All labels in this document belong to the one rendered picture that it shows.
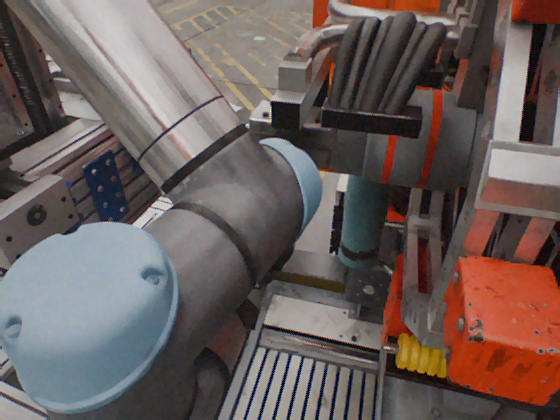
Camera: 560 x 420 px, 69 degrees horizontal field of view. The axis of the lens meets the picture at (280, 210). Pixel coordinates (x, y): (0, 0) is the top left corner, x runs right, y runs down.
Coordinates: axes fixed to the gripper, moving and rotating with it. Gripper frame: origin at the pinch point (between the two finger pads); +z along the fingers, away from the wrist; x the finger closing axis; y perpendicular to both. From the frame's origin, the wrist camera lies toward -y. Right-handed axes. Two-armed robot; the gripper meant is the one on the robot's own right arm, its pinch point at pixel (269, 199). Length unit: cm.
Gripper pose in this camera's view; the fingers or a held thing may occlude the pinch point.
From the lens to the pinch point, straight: 51.0
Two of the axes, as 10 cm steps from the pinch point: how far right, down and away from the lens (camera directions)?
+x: -9.7, -1.6, 1.9
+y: 0.1, -7.8, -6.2
